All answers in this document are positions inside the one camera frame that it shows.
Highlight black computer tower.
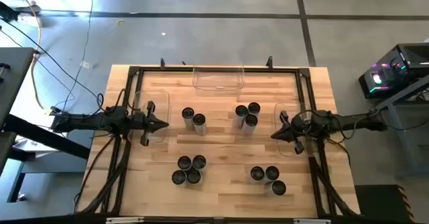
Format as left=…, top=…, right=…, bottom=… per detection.
left=357, top=42, right=429, bottom=100

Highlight clear plastic bin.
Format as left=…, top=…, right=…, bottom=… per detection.
left=273, top=101, right=314, bottom=158
left=192, top=64, right=245, bottom=92
left=129, top=89, right=172, bottom=144

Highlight white hinge bracket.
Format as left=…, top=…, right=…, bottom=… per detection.
left=293, top=218, right=332, bottom=224
left=105, top=216, right=145, bottom=224

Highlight person's shoe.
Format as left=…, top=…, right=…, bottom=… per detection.
left=15, top=2, right=44, bottom=17

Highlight black floor cable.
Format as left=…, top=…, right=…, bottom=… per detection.
left=62, top=0, right=95, bottom=113
left=0, top=15, right=105, bottom=111

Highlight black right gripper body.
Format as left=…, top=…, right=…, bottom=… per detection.
left=280, top=111, right=311, bottom=155

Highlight dark grey desk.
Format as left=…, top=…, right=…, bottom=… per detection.
left=0, top=47, right=92, bottom=205

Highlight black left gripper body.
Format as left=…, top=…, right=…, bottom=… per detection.
left=130, top=101, right=156, bottom=147

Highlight yellow floor cable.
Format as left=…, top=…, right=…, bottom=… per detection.
left=12, top=0, right=51, bottom=113

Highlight black box hazard stripes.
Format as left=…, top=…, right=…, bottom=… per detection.
left=354, top=184, right=416, bottom=224

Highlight white box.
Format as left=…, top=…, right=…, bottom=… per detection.
left=15, top=129, right=70, bottom=154

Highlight grey-legged side table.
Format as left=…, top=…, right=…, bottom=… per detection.
left=368, top=76, right=429, bottom=178

